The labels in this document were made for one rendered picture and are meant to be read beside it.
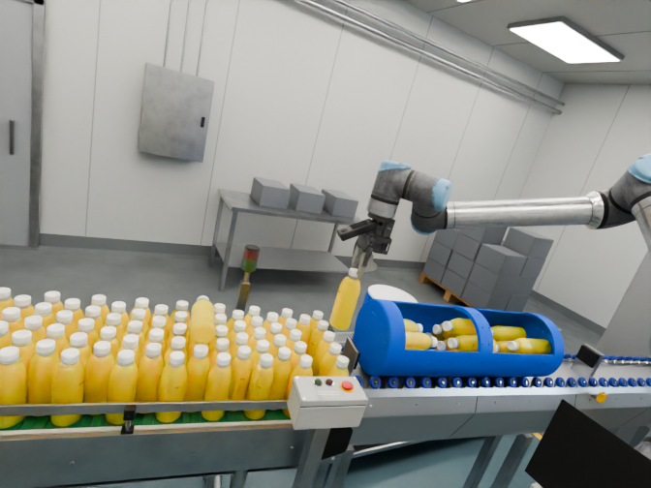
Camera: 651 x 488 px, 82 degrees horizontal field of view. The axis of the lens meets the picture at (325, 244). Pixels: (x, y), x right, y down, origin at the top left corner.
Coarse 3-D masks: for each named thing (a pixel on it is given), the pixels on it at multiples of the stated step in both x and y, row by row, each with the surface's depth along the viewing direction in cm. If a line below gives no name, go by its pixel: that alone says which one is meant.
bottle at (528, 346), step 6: (516, 342) 160; (522, 342) 160; (528, 342) 160; (534, 342) 162; (540, 342) 163; (546, 342) 165; (522, 348) 159; (528, 348) 159; (534, 348) 160; (540, 348) 162; (546, 348) 163
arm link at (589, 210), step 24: (600, 192) 111; (432, 216) 113; (456, 216) 115; (480, 216) 114; (504, 216) 113; (528, 216) 112; (552, 216) 111; (576, 216) 110; (600, 216) 108; (624, 216) 106
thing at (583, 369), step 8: (584, 344) 191; (584, 352) 189; (592, 352) 186; (600, 352) 185; (576, 360) 194; (584, 360) 189; (592, 360) 185; (600, 360) 184; (576, 368) 193; (584, 368) 190; (592, 368) 186; (584, 376) 189; (592, 376) 187
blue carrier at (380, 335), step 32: (384, 320) 134; (416, 320) 164; (448, 320) 170; (480, 320) 149; (512, 320) 182; (544, 320) 165; (384, 352) 131; (416, 352) 133; (448, 352) 138; (480, 352) 143
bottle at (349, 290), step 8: (344, 280) 121; (352, 280) 120; (344, 288) 120; (352, 288) 119; (336, 296) 123; (344, 296) 120; (352, 296) 119; (336, 304) 122; (344, 304) 120; (352, 304) 121; (336, 312) 122; (344, 312) 121; (352, 312) 122; (336, 320) 122; (344, 320) 122; (336, 328) 123; (344, 328) 123
